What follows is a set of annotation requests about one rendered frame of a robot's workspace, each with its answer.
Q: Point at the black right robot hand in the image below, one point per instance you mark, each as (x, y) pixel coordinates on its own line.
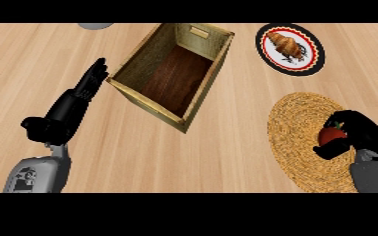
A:
(356, 128)

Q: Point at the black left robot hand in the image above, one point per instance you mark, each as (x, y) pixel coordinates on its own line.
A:
(66, 111)

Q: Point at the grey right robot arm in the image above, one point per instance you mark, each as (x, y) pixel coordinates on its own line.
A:
(365, 173)

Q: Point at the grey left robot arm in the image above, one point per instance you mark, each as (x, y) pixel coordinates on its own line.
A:
(37, 173)

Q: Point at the round woven straw placemat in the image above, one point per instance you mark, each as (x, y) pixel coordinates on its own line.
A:
(300, 140)

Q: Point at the rectangular wicker basket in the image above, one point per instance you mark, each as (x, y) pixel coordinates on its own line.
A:
(171, 76)

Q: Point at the grey round object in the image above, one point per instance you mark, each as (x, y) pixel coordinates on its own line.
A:
(96, 25)

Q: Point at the black-rimmed round plate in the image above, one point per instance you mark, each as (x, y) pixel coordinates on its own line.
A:
(289, 49)

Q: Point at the brown croissant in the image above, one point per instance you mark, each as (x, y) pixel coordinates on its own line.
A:
(288, 46)

